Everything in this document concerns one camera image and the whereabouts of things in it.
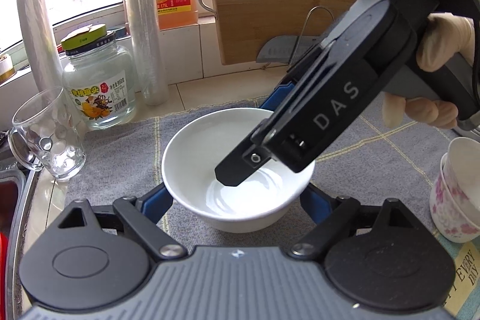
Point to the plastic wrap roll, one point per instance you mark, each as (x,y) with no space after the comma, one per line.
(39,43)
(144,31)

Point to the wire cutting board stand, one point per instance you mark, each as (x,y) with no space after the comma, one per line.
(311,27)

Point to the plain white bowl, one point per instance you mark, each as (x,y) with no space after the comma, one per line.
(211,168)

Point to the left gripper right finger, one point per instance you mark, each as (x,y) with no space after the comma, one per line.
(333,218)

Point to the teal printed mat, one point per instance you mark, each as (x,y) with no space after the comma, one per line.
(463,299)

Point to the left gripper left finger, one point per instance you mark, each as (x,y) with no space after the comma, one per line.
(139,217)

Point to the glass jar yellow lid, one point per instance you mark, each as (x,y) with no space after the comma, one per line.
(99,77)

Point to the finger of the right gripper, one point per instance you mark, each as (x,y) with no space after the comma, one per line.
(241,163)
(279,94)

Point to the clear glass mug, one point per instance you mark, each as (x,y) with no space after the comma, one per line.
(43,135)

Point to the white bowl pink flowers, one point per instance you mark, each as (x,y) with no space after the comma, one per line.
(454,198)

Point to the gloved right hand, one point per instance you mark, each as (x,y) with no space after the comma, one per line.
(441,85)

